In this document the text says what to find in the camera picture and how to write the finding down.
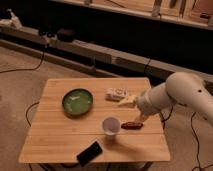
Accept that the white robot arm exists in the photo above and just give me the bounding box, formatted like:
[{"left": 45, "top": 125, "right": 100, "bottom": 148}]
[{"left": 135, "top": 72, "right": 213, "bottom": 127}]

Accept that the beige sponge piece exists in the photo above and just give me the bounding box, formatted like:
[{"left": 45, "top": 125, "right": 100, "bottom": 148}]
[{"left": 118, "top": 95, "right": 136, "bottom": 108}]

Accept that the black smartphone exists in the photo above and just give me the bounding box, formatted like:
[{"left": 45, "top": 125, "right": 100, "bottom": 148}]
[{"left": 76, "top": 141, "right": 103, "bottom": 167}]

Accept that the long wooden ledge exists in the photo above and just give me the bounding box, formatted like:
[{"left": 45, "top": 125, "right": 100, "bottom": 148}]
[{"left": 0, "top": 26, "right": 213, "bottom": 83}]

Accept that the wooden table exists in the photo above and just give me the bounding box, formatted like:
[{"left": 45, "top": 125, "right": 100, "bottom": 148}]
[{"left": 19, "top": 78, "right": 170, "bottom": 163}]

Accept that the black device on ledge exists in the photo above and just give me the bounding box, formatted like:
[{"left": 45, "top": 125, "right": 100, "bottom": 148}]
[{"left": 57, "top": 29, "right": 75, "bottom": 42}]

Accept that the white object on ledge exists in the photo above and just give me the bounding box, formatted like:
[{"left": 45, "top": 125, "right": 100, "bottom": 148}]
[{"left": 0, "top": 9, "right": 22, "bottom": 29}]

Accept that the black cable right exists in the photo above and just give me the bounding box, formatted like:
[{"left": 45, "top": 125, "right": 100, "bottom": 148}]
[{"left": 189, "top": 111, "right": 213, "bottom": 171}]

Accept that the black floor cable left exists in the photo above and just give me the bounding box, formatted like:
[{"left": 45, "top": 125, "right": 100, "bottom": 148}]
[{"left": 0, "top": 49, "right": 46, "bottom": 75}]

